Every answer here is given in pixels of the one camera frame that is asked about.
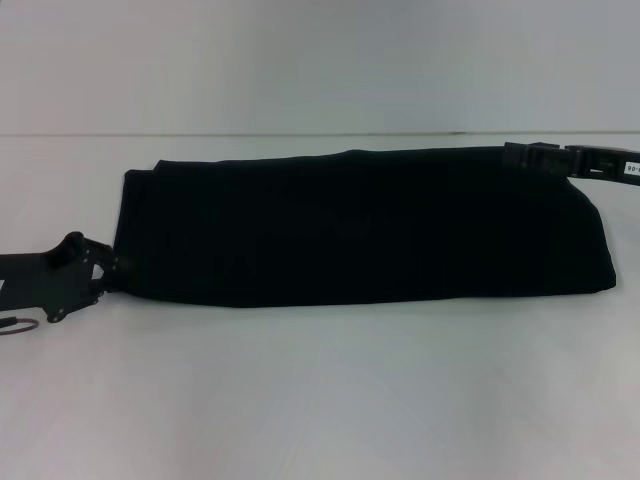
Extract left gripper cable with plug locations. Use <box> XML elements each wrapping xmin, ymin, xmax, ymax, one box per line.
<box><xmin>0</xmin><ymin>315</ymin><xmax>40</xmax><ymax>337</ymax></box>

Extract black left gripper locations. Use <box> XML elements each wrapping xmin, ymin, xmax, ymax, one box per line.
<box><xmin>0</xmin><ymin>231</ymin><xmax>123</xmax><ymax>325</ymax></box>

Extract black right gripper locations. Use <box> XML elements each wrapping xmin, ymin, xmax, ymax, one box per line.
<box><xmin>502</xmin><ymin>141</ymin><xmax>640</xmax><ymax>187</ymax></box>

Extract black t-shirt with FREE print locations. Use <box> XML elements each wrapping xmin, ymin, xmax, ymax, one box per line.
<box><xmin>107</xmin><ymin>144</ymin><xmax>619</xmax><ymax>310</ymax></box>

